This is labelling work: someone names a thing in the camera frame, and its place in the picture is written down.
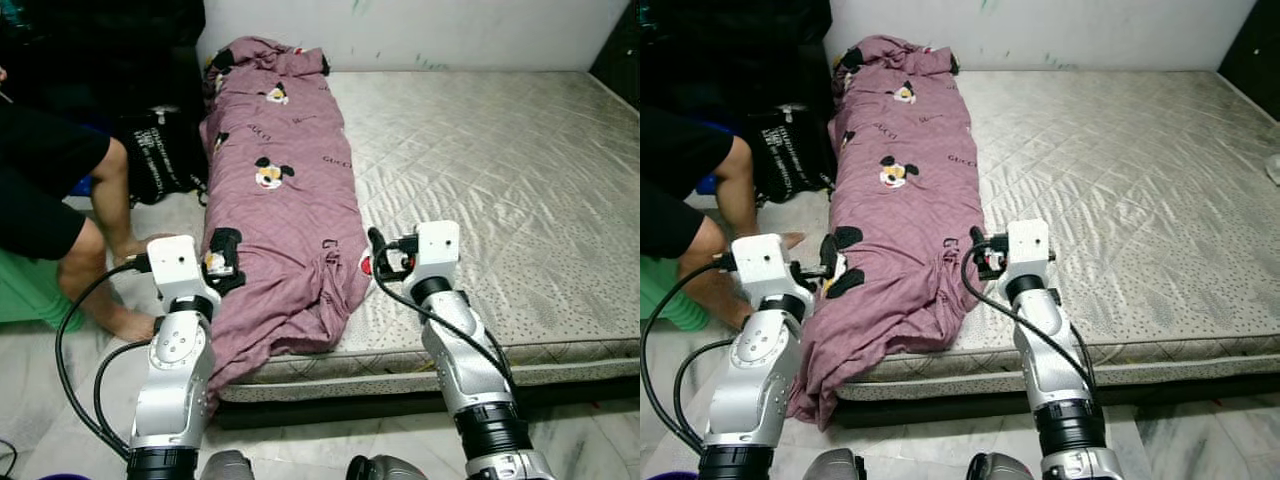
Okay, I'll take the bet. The large black furniture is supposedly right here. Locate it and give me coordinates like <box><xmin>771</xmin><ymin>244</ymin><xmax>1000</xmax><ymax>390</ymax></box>
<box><xmin>640</xmin><ymin>0</ymin><xmax>833</xmax><ymax>111</ymax></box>
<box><xmin>0</xmin><ymin>0</ymin><xmax>207</xmax><ymax>113</ymax></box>

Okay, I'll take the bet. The barefoot person in black clothes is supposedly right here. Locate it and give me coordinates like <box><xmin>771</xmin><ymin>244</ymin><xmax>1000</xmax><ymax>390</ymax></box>
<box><xmin>0</xmin><ymin>65</ymin><xmax>179</xmax><ymax>344</ymax></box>
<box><xmin>640</xmin><ymin>105</ymin><xmax>807</xmax><ymax>333</ymax></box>

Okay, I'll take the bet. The silver left robot leg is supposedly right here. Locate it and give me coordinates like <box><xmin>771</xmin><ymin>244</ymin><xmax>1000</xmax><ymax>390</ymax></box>
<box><xmin>803</xmin><ymin>448</ymin><xmax>869</xmax><ymax>480</ymax></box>
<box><xmin>200</xmin><ymin>450</ymin><xmax>256</xmax><ymax>480</ymax></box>

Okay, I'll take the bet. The quilted grey mattress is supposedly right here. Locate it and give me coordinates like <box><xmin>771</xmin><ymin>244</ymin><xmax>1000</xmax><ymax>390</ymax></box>
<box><xmin>835</xmin><ymin>70</ymin><xmax>1280</xmax><ymax>403</ymax></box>
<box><xmin>215</xmin><ymin>70</ymin><xmax>641</xmax><ymax>403</ymax></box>

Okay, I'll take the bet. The black bag white print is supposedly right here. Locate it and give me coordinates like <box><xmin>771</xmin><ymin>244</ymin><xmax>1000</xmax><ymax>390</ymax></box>
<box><xmin>113</xmin><ymin>103</ymin><xmax>208</xmax><ymax>207</ymax></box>
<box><xmin>748</xmin><ymin>103</ymin><xmax>839</xmax><ymax>203</ymax></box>

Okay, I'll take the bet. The green plastic stool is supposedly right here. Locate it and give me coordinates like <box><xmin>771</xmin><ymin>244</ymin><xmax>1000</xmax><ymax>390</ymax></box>
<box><xmin>640</xmin><ymin>255</ymin><xmax>709</xmax><ymax>334</ymax></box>
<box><xmin>0</xmin><ymin>250</ymin><xmax>89</xmax><ymax>333</ymax></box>

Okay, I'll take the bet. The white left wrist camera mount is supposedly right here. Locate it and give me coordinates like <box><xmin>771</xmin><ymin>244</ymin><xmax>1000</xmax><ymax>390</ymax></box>
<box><xmin>731</xmin><ymin>232</ymin><xmax>793</xmax><ymax>313</ymax></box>
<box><xmin>147</xmin><ymin>234</ymin><xmax>208</xmax><ymax>313</ymax></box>

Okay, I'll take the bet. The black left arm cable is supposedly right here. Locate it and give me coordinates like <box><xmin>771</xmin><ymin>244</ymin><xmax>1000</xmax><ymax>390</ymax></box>
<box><xmin>640</xmin><ymin>255</ymin><xmax>736</xmax><ymax>456</ymax></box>
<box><xmin>55</xmin><ymin>255</ymin><xmax>153</xmax><ymax>461</ymax></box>

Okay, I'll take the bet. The silver robot leg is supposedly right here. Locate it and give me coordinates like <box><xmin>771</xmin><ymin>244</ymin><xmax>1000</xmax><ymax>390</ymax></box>
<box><xmin>200</xmin><ymin>450</ymin><xmax>256</xmax><ymax>480</ymax></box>
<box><xmin>967</xmin><ymin>452</ymin><xmax>1041</xmax><ymax>480</ymax></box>
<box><xmin>803</xmin><ymin>448</ymin><xmax>869</xmax><ymax>480</ymax></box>
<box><xmin>347</xmin><ymin>455</ymin><xmax>431</xmax><ymax>480</ymax></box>

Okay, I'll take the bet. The mauve cartoon print blanket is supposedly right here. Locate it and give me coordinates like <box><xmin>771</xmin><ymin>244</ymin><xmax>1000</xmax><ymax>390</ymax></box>
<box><xmin>786</xmin><ymin>34</ymin><xmax>988</xmax><ymax>431</ymax></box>
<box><xmin>199</xmin><ymin>36</ymin><xmax>374</xmax><ymax>406</ymax></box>

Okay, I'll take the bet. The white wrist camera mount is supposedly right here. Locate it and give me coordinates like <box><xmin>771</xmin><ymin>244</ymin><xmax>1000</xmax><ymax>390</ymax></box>
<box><xmin>731</xmin><ymin>232</ymin><xmax>793</xmax><ymax>313</ymax></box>
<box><xmin>415</xmin><ymin>221</ymin><xmax>462</xmax><ymax>281</ymax></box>
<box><xmin>1005</xmin><ymin>219</ymin><xmax>1051</xmax><ymax>279</ymax></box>
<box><xmin>147</xmin><ymin>234</ymin><xmax>208</xmax><ymax>313</ymax></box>

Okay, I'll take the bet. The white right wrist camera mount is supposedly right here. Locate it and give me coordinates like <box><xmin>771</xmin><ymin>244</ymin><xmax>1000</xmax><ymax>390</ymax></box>
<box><xmin>415</xmin><ymin>221</ymin><xmax>462</xmax><ymax>281</ymax></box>
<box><xmin>1005</xmin><ymin>219</ymin><xmax>1051</xmax><ymax>279</ymax></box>

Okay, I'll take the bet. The silver right robot leg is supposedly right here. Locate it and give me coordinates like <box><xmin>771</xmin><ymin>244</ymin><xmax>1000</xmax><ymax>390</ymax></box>
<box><xmin>967</xmin><ymin>452</ymin><xmax>1041</xmax><ymax>480</ymax></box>
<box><xmin>347</xmin><ymin>455</ymin><xmax>431</xmax><ymax>480</ymax></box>

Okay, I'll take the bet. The black bed base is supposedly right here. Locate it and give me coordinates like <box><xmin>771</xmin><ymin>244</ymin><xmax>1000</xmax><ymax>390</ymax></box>
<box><xmin>215</xmin><ymin>375</ymin><xmax>641</xmax><ymax>431</ymax></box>
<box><xmin>835</xmin><ymin>375</ymin><xmax>1280</xmax><ymax>429</ymax></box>

